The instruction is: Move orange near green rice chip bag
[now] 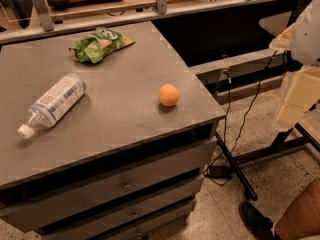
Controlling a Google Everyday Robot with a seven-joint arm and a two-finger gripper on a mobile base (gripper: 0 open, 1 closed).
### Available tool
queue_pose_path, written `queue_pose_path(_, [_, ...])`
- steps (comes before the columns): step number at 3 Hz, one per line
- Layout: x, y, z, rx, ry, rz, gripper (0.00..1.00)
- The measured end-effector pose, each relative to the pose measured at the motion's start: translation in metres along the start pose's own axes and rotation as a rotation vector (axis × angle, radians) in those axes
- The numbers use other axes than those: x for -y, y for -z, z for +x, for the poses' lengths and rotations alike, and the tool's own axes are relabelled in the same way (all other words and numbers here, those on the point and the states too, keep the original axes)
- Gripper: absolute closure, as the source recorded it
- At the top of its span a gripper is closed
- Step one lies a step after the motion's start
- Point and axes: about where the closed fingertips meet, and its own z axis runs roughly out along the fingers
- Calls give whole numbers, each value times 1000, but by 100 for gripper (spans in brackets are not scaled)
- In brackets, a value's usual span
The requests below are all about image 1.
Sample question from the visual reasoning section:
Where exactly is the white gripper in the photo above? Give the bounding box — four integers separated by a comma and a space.
269, 0, 320, 128

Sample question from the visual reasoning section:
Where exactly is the orange fruit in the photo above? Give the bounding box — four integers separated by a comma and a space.
158, 84, 180, 107

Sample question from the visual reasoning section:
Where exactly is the green rice chip bag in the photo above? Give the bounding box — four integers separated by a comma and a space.
70, 27, 135, 64

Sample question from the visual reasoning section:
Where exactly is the black power adapter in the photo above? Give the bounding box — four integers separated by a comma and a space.
208, 166, 233, 179

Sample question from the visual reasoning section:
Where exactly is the person's bare leg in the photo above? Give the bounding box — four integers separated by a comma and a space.
275, 180, 320, 240

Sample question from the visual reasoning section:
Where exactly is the black shoe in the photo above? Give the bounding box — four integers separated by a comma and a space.
239, 201, 276, 240

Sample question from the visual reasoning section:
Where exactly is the grey drawer cabinet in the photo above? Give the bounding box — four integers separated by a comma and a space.
0, 22, 224, 240

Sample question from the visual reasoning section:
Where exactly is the clear plastic water bottle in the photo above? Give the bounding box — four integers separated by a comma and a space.
17, 73, 86, 139

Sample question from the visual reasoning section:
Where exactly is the black table frame leg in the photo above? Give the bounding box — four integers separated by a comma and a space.
208, 123, 320, 201

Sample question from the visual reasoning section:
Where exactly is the black power cable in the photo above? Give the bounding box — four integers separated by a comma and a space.
203, 50, 278, 187

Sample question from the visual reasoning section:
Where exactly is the metal railing frame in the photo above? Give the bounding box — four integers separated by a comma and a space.
0, 0, 278, 45

